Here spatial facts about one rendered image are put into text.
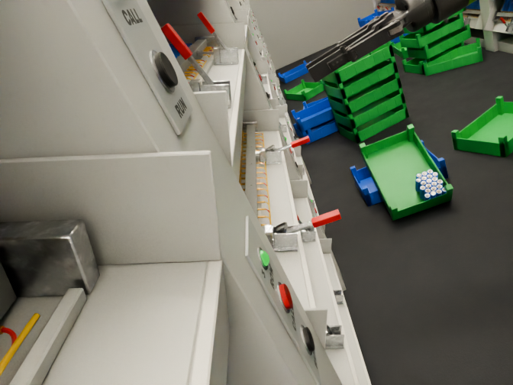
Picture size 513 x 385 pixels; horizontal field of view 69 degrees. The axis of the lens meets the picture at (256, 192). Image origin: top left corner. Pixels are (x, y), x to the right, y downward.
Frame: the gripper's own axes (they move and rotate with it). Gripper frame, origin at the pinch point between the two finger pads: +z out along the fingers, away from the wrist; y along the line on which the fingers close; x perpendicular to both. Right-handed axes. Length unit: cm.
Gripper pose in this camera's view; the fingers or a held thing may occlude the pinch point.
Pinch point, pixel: (325, 64)
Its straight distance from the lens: 78.7
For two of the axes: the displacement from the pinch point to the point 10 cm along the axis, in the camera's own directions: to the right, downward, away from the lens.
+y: 0.0, 4.8, -8.8
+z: -8.5, 4.7, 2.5
